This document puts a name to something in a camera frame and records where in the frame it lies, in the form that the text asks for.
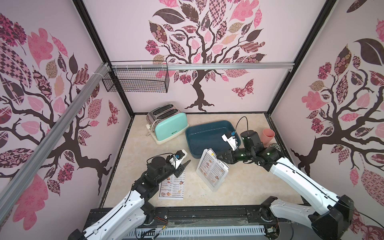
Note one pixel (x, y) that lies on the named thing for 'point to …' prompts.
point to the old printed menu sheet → (172, 188)
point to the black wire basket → (151, 76)
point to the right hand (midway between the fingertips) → (218, 155)
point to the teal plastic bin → (200, 137)
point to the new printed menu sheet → (212, 167)
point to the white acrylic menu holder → (219, 184)
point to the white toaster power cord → (149, 134)
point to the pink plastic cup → (268, 134)
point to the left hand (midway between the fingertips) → (187, 159)
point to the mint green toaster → (166, 121)
